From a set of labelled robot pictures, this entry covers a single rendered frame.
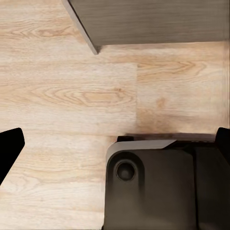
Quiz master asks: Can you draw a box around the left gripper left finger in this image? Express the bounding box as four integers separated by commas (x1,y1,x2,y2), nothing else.
0,127,25,185

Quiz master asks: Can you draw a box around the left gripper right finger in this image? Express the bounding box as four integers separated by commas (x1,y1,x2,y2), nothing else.
215,127,230,166

